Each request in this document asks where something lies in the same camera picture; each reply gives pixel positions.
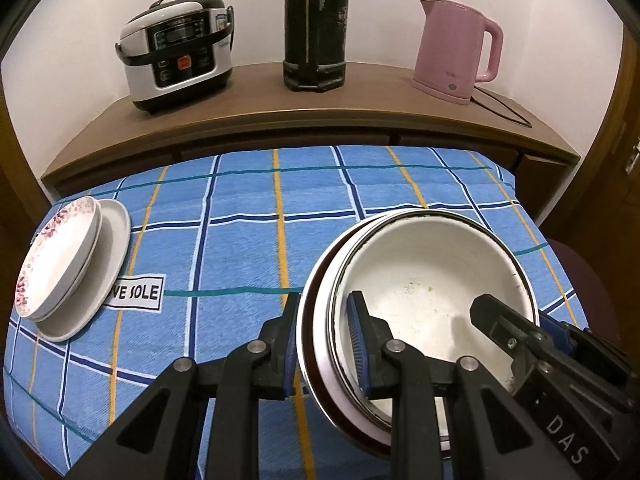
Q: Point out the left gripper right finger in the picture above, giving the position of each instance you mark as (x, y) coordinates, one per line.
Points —
(443, 410)

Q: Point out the pink electric kettle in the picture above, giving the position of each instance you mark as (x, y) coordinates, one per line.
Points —
(459, 48)

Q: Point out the blue plaid tablecloth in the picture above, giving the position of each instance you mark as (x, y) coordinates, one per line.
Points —
(230, 236)

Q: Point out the brown wooden side cabinet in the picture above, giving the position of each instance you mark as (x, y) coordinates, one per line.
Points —
(376, 105)

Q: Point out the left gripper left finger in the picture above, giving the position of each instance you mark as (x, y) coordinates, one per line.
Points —
(159, 435)

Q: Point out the metal door handle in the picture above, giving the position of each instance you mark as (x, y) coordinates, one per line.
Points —
(633, 158)

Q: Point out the dark red chair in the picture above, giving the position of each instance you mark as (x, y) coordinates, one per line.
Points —
(590, 292)

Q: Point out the black thermos flask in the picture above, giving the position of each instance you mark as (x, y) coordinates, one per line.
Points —
(314, 44)

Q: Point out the white enamel bowl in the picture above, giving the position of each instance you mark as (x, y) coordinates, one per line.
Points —
(476, 262)

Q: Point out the white black rice cooker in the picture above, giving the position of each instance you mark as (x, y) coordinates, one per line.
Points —
(176, 52)

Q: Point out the brown wooden door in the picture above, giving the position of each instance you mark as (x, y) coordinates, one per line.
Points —
(598, 214)

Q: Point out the plain white flat plate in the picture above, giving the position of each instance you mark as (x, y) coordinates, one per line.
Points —
(102, 272)

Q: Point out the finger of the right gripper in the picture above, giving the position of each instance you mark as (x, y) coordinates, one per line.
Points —
(505, 327)
(566, 338)

